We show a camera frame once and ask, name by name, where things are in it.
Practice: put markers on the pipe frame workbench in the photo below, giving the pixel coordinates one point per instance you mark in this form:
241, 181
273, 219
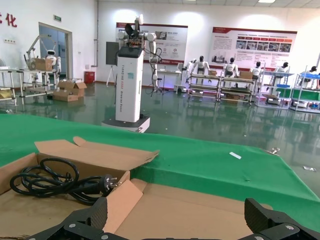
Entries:
22, 82

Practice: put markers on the metal spring clip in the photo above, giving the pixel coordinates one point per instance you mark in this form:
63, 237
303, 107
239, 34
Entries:
275, 150

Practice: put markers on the white desk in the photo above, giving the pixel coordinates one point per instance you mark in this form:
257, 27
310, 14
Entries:
170, 72

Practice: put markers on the small floor litter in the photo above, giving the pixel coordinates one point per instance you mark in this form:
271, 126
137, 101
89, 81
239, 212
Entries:
309, 169

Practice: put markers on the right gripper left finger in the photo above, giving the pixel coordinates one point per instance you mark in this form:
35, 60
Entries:
82, 225

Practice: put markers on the grey framed doorway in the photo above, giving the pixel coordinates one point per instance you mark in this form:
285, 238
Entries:
62, 50

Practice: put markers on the wide red framed info board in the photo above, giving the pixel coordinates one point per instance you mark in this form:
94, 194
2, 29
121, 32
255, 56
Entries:
250, 40

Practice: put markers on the red bin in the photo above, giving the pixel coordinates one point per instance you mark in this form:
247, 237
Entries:
89, 78

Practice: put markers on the flat closed cardboard box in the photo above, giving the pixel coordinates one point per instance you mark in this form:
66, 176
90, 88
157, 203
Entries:
65, 97

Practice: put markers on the red wall characters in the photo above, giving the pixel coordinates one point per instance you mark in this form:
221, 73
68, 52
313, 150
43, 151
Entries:
11, 22

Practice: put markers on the black panel on tripod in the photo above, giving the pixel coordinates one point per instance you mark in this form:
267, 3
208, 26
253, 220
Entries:
111, 52

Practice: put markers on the white pedestal robot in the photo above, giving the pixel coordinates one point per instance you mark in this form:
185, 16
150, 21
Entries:
128, 87

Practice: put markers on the white wall pipe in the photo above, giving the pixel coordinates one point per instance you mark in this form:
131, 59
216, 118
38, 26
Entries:
96, 30

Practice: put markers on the cardboard box on workbench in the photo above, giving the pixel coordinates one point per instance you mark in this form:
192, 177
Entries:
45, 65

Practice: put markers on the ceiling light panel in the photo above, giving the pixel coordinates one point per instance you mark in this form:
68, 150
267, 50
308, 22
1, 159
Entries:
267, 1

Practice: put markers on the white wall sockets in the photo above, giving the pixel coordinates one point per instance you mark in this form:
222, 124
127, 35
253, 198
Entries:
9, 40

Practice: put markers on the green table cloth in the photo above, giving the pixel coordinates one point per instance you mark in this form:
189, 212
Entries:
200, 162

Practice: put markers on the open cardboard box with flaps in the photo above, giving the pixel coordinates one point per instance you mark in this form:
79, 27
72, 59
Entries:
68, 85

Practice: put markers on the green exit sign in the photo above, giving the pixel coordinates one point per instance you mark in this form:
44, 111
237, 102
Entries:
57, 18

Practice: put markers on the small white humanoid robot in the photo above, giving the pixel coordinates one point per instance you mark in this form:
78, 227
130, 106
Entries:
51, 56

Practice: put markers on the white black humanoid robot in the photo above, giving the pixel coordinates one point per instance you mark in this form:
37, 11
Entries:
312, 68
201, 65
256, 71
231, 68
283, 68

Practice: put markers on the pipe frame rack green shelf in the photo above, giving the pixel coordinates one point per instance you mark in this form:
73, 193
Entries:
305, 93

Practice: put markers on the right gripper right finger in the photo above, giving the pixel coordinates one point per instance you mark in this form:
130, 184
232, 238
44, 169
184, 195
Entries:
272, 225

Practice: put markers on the open cardboard box torn rim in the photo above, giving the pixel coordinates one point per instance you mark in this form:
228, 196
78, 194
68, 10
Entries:
100, 157

